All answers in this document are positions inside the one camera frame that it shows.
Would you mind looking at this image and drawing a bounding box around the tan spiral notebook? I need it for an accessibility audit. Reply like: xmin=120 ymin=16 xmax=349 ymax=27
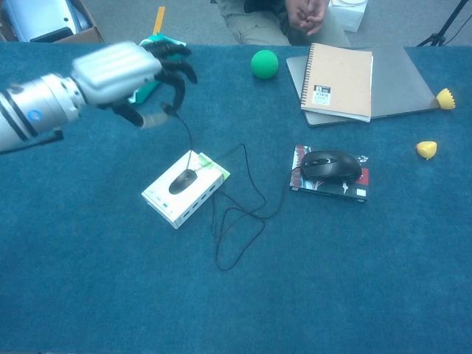
xmin=299 ymin=42 xmax=375 ymax=123

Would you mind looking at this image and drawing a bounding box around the black tripod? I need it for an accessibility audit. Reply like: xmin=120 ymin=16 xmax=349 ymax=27
xmin=416 ymin=0 xmax=472 ymax=47

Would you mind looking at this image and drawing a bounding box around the yellow ruler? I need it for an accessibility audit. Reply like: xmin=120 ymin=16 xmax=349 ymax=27
xmin=152 ymin=5 xmax=167 ymax=37

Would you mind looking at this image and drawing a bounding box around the seated person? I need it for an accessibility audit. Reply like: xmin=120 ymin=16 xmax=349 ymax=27
xmin=215 ymin=0 xmax=352 ymax=47

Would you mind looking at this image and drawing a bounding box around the black computer mouse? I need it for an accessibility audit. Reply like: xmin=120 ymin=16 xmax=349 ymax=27
xmin=299 ymin=149 xmax=364 ymax=183

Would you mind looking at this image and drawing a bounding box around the yellow toy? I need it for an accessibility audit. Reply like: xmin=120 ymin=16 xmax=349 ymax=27
xmin=436 ymin=88 xmax=457 ymax=111
xmin=415 ymin=139 xmax=439 ymax=161

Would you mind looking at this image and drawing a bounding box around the white mouse box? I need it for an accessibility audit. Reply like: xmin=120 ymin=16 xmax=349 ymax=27
xmin=141 ymin=148 xmax=232 ymax=231

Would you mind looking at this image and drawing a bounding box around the grey laptop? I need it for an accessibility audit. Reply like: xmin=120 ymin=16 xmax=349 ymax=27
xmin=285 ymin=46 xmax=440 ymax=128

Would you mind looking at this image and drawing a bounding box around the white paper bag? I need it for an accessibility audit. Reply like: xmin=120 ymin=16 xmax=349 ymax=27
xmin=329 ymin=0 xmax=369 ymax=34

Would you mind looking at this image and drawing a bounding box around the green ball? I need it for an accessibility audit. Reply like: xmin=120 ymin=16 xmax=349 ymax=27
xmin=250 ymin=49 xmax=280 ymax=80

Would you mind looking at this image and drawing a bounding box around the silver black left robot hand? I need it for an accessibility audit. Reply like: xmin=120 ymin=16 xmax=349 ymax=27
xmin=72 ymin=41 xmax=199 ymax=131

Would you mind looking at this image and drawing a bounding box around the blue felt table cloth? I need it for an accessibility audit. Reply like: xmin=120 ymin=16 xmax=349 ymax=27
xmin=0 ymin=41 xmax=472 ymax=354

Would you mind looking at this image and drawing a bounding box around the cardboard box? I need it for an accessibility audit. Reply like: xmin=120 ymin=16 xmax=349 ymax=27
xmin=0 ymin=0 xmax=106 ymax=45

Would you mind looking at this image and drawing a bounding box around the grey device in carton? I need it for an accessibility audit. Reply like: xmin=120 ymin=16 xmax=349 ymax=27
xmin=4 ymin=0 xmax=94 ymax=43

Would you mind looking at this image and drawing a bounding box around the green white wet wipes pack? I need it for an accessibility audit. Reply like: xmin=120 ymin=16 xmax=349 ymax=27
xmin=127 ymin=32 xmax=188 ymax=106

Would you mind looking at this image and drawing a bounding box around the black mouse cable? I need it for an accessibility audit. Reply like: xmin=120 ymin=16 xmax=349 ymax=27
xmin=160 ymin=103 xmax=305 ymax=272

